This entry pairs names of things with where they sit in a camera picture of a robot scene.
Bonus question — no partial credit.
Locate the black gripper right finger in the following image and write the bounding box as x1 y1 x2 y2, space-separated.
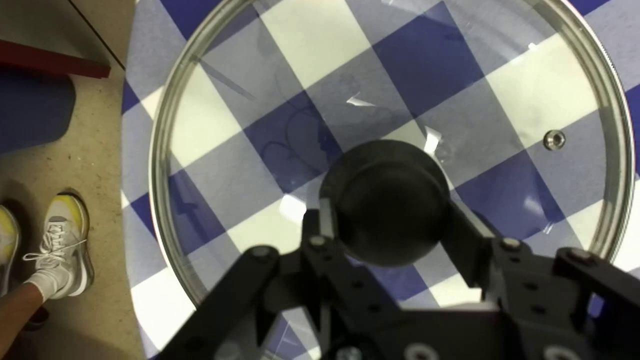
443 201 640 327

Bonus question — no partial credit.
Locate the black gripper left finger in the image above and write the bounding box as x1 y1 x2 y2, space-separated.
157 206 403 360

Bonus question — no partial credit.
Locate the clear glass lid black knob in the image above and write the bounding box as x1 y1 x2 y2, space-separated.
147 0 636 307

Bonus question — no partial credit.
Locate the blue white checked tablecloth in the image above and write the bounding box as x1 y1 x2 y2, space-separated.
118 0 640 360

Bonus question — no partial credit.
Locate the white yellow sneaker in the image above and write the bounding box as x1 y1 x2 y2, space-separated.
23 191 97 304
0 201 24 295

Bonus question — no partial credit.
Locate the seated person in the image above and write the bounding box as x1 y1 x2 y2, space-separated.
0 265 69 335

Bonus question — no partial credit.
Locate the dark blue rounded pad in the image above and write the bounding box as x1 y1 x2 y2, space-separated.
0 67 77 155

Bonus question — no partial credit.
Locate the dark red bar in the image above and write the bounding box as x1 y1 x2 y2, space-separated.
0 38 112 79

